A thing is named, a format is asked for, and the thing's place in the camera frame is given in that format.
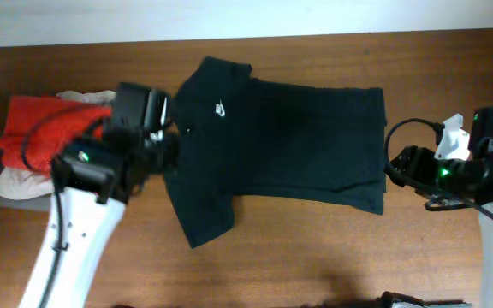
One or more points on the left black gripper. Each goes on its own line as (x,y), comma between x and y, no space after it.
(173,156)

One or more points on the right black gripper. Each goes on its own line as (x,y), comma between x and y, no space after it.
(409,168)

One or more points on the black Nike t-shirt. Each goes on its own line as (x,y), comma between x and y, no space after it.
(240,135)

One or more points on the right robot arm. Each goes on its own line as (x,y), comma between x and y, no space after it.
(477,170)

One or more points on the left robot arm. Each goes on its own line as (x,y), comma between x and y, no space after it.
(94,176)

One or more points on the grey folded shirt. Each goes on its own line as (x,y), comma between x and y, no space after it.
(15,203)

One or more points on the red folded shirt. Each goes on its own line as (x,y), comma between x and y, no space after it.
(37,128)

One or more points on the beige folded shirt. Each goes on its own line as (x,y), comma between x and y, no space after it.
(36,129)

